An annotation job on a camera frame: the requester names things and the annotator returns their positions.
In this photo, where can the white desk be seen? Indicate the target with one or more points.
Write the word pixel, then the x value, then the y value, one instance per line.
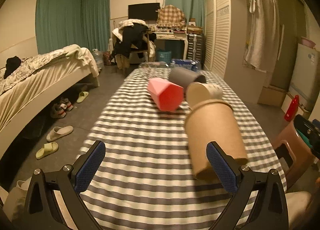
pixel 174 36

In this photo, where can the drawer storage tower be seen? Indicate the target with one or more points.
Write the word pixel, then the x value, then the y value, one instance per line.
pixel 195 47

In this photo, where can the white mini fridge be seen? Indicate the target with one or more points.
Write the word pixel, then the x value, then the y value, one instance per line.
pixel 305 77

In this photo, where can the yellow-green slipper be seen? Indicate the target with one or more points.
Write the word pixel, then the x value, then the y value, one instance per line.
pixel 47 149

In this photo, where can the white slipper near corner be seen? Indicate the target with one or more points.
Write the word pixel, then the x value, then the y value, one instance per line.
pixel 23 185

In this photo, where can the hanging white towel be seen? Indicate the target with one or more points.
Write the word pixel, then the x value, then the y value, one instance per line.
pixel 263 43

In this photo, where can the teal curtain left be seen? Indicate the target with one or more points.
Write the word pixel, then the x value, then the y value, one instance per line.
pixel 59 23

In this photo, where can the wooden chair with clothes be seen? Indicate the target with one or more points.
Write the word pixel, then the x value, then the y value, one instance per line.
pixel 132 36

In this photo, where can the cardboard box on floor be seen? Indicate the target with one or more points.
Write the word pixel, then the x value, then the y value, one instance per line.
pixel 272 96

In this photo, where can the brown paper cup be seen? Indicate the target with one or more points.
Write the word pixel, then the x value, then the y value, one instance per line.
pixel 212 120

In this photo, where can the white paper cup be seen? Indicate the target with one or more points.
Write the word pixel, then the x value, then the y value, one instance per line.
pixel 198 92

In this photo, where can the red bottle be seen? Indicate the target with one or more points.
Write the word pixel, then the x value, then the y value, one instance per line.
pixel 292 109

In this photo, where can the bed with white bedding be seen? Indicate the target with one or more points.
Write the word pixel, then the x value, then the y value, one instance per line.
pixel 37 82

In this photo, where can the grey cylindrical cup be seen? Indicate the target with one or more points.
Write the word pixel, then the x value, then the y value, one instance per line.
pixel 184 77

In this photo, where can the blue tissue pack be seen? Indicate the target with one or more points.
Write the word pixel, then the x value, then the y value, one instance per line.
pixel 189 64

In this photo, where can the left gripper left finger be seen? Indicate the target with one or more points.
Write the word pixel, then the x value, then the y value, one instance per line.
pixel 41 210

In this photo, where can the plaid cloth bundle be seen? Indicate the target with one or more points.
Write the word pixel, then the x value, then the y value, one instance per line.
pixel 171 17

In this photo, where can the teal laundry basket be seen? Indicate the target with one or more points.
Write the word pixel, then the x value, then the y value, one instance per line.
pixel 164 56

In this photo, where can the pink faceted cup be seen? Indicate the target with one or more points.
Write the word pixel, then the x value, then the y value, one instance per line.
pixel 166 95

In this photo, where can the black tv monitor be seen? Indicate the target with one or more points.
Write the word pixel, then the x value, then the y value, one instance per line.
pixel 146 11

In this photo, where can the large water bottle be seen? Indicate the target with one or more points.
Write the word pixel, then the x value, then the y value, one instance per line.
pixel 98 57

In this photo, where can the white sneaker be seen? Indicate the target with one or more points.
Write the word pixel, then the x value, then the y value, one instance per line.
pixel 60 109

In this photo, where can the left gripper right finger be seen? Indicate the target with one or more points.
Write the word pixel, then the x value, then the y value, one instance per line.
pixel 269 209

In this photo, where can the white louvered wardrobe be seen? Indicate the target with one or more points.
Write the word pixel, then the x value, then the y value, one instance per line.
pixel 217 35

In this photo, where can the checkered tablecloth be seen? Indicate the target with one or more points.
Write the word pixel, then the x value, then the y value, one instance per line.
pixel 145 180

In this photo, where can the green slipper under bed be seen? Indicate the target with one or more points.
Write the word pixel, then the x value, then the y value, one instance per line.
pixel 82 96

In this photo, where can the black garment on bed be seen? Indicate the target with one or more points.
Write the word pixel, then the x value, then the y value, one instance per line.
pixel 11 65

